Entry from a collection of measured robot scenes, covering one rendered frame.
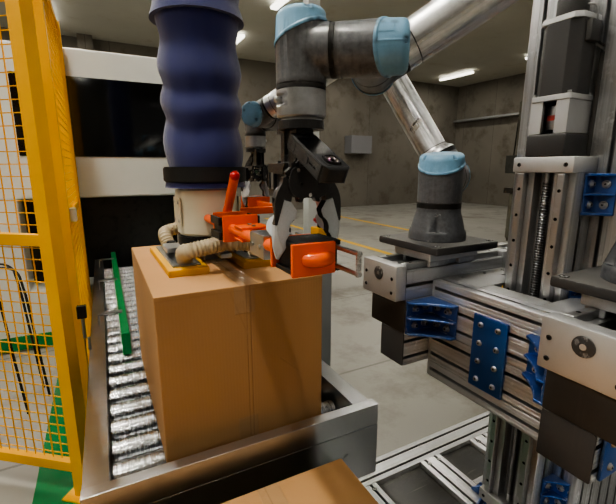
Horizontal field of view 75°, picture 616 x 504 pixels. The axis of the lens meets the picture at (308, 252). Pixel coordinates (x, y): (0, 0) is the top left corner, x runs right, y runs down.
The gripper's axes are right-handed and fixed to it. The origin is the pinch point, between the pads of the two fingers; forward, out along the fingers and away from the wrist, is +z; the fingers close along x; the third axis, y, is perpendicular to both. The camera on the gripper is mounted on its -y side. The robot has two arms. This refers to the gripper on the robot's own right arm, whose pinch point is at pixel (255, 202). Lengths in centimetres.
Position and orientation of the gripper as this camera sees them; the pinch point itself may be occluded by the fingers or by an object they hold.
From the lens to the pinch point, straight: 155.3
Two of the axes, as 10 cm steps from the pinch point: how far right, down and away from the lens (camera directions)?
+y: 4.7, 1.8, -8.6
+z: 0.0, 9.8, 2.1
